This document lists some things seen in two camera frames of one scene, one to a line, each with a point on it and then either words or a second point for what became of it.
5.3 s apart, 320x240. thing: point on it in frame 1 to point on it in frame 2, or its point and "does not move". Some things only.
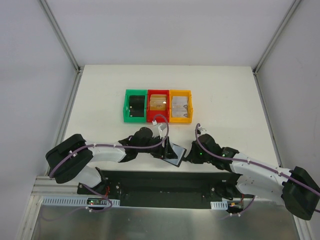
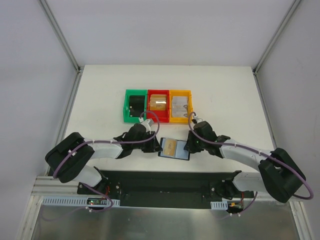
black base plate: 164,189 does not move
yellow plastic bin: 181,120 does not move
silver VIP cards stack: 179,106 does not move
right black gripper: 192,155 to 191,145
